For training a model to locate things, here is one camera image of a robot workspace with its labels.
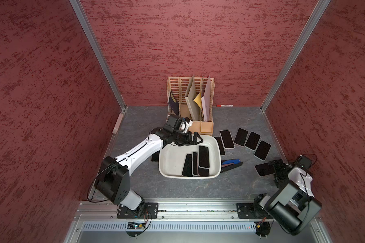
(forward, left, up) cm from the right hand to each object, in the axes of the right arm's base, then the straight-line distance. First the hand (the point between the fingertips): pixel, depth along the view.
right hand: (269, 170), depth 84 cm
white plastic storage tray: (+11, +57, -2) cm, 58 cm away
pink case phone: (+1, +47, 0) cm, 47 cm away
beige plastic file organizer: (+57, +52, +18) cm, 79 cm away
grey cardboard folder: (+39, +44, +24) cm, 64 cm away
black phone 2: (+16, -4, -7) cm, 18 cm away
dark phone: (+26, +9, -4) cm, 27 cm away
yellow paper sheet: (+36, +40, +23) cm, 58 cm away
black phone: (+15, +25, -2) cm, 29 cm away
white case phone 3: (+9, +37, +1) cm, 38 cm away
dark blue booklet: (+51, +56, +6) cm, 76 cm away
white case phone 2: (+25, 0, -7) cm, 26 cm away
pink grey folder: (+35, +35, +23) cm, 54 cm away
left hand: (+10, +42, +15) cm, 46 cm away
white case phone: (+23, +19, -3) cm, 30 cm away
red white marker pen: (+57, +15, -3) cm, 59 cm away
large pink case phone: (+2, 0, -5) cm, 5 cm away
